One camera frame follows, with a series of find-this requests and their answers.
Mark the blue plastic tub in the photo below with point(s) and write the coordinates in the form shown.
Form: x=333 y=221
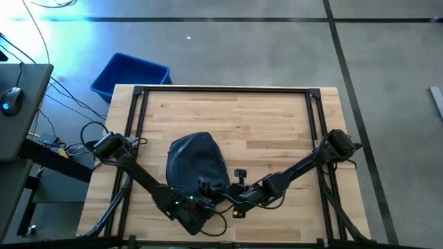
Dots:
x=128 y=72

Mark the grey metal bar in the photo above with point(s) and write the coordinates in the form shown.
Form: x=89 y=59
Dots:
x=436 y=102

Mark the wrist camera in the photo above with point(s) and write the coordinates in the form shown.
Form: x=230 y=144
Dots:
x=240 y=173
x=204 y=182

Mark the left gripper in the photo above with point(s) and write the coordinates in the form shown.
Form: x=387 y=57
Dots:
x=205 y=204

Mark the black computer mouse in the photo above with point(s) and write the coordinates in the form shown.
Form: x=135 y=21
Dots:
x=12 y=102

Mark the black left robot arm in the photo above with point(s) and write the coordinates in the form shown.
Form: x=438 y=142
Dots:
x=138 y=173

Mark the black aluminium table frame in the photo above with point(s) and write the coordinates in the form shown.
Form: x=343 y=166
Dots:
x=225 y=90

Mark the navy blue backpack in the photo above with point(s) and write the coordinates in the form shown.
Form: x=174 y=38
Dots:
x=194 y=159

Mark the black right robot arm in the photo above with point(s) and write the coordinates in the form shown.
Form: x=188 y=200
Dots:
x=301 y=166

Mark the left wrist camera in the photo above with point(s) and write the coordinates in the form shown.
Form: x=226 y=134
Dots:
x=204 y=182

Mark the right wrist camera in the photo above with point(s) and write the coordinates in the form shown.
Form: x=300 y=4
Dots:
x=240 y=173

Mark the black desk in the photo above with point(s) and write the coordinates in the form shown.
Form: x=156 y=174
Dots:
x=20 y=131

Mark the black power adapter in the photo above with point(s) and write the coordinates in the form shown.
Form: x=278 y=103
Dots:
x=46 y=139

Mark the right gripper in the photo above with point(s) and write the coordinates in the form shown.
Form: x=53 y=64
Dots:
x=245 y=198

